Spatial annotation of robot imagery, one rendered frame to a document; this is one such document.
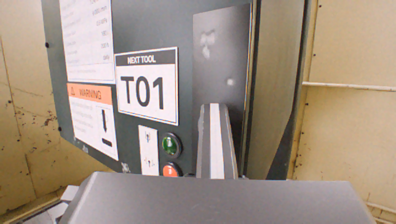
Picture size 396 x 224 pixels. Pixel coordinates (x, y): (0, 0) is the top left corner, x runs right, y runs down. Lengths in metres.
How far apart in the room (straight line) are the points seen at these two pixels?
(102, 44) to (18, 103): 1.16
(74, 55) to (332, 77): 1.13
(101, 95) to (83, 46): 0.08
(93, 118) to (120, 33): 0.14
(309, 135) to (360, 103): 0.30
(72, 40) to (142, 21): 0.17
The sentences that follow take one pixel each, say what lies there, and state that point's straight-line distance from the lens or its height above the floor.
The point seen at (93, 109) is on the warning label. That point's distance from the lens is 0.29.
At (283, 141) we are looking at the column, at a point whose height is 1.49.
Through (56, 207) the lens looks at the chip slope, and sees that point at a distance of 1.64.
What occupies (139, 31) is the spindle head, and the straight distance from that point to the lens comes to 0.19.
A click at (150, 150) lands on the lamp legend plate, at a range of 0.20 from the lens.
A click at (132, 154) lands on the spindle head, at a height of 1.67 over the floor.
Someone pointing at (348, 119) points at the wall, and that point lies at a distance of 1.19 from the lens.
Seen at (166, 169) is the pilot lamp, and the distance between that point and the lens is 0.18.
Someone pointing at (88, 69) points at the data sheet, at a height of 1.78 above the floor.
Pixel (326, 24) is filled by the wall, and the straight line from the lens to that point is 1.18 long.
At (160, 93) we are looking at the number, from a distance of 0.16.
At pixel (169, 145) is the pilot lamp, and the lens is 0.16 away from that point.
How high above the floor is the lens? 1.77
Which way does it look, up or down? 13 degrees down
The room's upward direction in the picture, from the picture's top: 1 degrees clockwise
